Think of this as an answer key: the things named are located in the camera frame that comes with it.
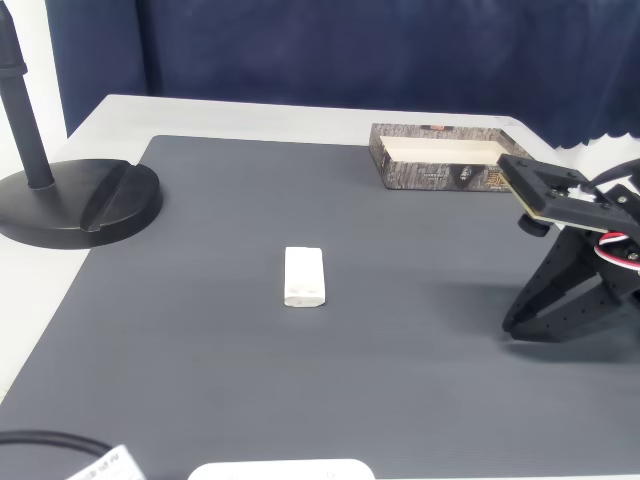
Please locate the black round-base stand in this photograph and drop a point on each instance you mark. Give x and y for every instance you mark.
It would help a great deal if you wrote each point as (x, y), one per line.
(60, 200)

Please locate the black gripper camera mount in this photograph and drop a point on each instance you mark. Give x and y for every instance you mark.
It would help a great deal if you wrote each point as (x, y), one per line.
(530, 190)

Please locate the patterned cardboard box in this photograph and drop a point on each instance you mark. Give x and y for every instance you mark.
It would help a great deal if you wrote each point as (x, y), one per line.
(430, 150)

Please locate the small white block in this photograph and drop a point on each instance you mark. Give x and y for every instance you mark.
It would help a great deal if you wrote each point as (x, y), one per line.
(304, 275)

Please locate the grey desk mat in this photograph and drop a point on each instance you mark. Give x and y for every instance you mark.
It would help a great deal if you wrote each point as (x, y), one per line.
(250, 375)

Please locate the white flat device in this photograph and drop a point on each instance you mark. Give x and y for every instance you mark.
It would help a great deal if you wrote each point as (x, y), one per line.
(280, 471)

